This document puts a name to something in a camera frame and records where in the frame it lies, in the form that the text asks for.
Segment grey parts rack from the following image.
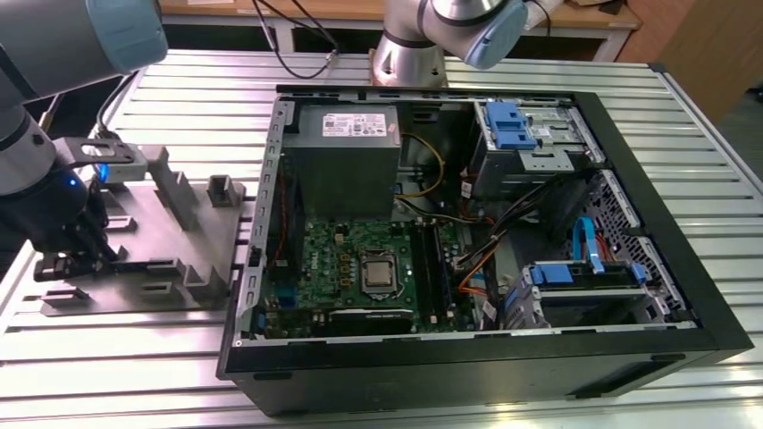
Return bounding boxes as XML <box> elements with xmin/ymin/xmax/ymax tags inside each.
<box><xmin>39</xmin><ymin>143</ymin><xmax>249</xmax><ymax>318</ymax></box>

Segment green motherboard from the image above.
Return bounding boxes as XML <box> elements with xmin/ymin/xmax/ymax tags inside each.
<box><xmin>261</xmin><ymin>218</ymin><xmax>477</xmax><ymax>336</ymax></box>

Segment grey power supply unit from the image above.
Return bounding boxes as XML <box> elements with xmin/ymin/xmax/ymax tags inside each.
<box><xmin>284</xmin><ymin>105</ymin><xmax>400</xmax><ymax>223</ymax></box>

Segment white power supply label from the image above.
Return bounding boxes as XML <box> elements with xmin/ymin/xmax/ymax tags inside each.
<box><xmin>320</xmin><ymin>114</ymin><xmax>388</xmax><ymax>139</ymax></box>

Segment CPU socket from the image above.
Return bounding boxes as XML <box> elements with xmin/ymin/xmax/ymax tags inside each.
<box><xmin>355</xmin><ymin>245</ymin><xmax>400</xmax><ymax>300</ymax></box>

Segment silver CPU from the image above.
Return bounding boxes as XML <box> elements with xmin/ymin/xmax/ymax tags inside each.
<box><xmin>364</xmin><ymin>261</ymin><xmax>399</xmax><ymax>287</ymax></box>

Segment black graphics card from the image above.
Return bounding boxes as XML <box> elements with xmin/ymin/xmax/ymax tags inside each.
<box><xmin>325</xmin><ymin>307</ymin><xmax>413</xmax><ymax>336</ymax></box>

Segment grey metal drive cage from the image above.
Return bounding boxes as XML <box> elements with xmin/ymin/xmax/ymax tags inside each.
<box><xmin>473</xmin><ymin>100</ymin><xmax>597</xmax><ymax>200</ymax></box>

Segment black PC case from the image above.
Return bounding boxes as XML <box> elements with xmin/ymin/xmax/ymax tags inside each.
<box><xmin>215</xmin><ymin>84</ymin><xmax>753</xmax><ymax>419</ymax></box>

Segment blue disk carrier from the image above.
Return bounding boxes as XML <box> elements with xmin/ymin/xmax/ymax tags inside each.
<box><xmin>523</xmin><ymin>261</ymin><xmax>651</xmax><ymax>296</ymax></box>

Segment brown cardboard piece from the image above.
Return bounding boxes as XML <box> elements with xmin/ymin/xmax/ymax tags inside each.
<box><xmin>565</xmin><ymin>0</ymin><xmax>636</xmax><ymax>14</ymax></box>

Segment brown wooden cabinet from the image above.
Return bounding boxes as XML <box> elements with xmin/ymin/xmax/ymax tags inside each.
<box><xmin>619</xmin><ymin>0</ymin><xmax>763</xmax><ymax>122</ymax></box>

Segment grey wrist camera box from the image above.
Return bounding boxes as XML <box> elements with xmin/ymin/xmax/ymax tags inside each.
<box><xmin>52</xmin><ymin>137</ymin><xmax>151</xmax><ymax>182</ymax></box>

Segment black camera cable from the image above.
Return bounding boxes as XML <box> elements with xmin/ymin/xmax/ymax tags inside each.
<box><xmin>93</xmin><ymin>73</ymin><xmax>140</xmax><ymax>140</ymax></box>

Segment black cable with plug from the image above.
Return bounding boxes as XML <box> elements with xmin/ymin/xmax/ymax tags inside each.
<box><xmin>252</xmin><ymin>0</ymin><xmax>343</xmax><ymax>80</ymax></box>

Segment yellow wire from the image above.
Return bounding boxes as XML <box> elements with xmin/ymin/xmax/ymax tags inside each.
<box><xmin>397</xmin><ymin>131</ymin><xmax>445</xmax><ymax>198</ymax></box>

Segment orange wires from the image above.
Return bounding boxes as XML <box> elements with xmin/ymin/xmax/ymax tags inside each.
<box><xmin>456</xmin><ymin>254</ymin><xmax>497</xmax><ymax>297</ymax></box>

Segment black cable bundle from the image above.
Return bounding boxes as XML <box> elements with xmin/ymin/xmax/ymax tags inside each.
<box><xmin>457</xmin><ymin>178</ymin><xmax>573</xmax><ymax>269</ymax></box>

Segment blue optical drive bracket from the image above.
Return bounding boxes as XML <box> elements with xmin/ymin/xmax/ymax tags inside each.
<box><xmin>485</xmin><ymin>101</ymin><xmax>537</xmax><ymax>151</ymax></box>

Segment blue data cable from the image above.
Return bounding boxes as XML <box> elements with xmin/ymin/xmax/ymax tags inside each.
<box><xmin>571</xmin><ymin>217</ymin><xmax>607</xmax><ymax>274</ymax></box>

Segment wooden desk with white frame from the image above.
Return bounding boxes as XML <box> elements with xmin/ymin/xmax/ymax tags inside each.
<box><xmin>160</xmin><ymin>0</ymin><xmax>645</xmax><ymax>63</ymax></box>

